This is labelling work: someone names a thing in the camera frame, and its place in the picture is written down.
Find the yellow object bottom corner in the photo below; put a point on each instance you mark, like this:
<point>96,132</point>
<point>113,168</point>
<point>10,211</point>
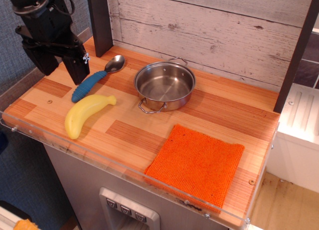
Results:
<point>25,225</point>

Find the stainless steel pot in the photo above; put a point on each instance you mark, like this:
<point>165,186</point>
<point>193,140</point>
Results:
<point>164,86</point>

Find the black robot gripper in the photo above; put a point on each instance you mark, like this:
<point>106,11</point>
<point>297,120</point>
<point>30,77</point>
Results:
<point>46,34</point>

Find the grey dispenser button panel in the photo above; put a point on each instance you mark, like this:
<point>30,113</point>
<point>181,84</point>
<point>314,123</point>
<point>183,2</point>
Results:
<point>122,213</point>

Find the blue handled metal spoon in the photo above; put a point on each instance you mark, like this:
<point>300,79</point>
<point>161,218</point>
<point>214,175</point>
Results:
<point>114,65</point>

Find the yellow plastic banana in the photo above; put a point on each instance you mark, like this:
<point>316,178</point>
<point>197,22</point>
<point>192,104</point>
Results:
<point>84,109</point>

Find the orange knitted cloth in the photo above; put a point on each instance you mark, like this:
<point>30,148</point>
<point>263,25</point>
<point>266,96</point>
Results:
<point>196,167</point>

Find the clear acrylic table guard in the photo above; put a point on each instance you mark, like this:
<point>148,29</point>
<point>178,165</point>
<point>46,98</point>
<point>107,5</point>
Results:
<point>125,143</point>

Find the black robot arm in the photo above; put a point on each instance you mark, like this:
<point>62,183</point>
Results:
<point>27,0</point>

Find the dark right shelf post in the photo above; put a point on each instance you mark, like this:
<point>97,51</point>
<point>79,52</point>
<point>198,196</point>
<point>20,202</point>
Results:
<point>297,55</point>

